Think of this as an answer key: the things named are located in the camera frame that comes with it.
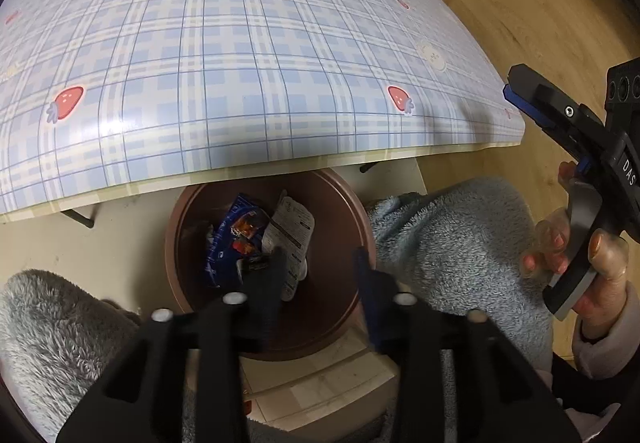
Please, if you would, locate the white printed blister card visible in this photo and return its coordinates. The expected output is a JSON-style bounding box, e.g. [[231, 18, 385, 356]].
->
[[262, 192, 314, 302]]

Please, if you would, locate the brown round trash bin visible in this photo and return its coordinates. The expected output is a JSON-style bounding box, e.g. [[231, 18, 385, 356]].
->
[[165, 169, 375, 361]]

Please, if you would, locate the right hand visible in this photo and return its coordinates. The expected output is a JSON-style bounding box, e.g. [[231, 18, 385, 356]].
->
[[521, 163, 628, 340]]

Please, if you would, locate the blue snack bag in bin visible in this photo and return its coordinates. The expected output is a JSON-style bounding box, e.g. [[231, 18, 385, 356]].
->
[[205, 193, 269, 290]]

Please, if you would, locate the blue plaid tablecloth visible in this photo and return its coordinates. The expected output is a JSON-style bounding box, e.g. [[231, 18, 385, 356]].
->
[[1, 0, 525, 222]]

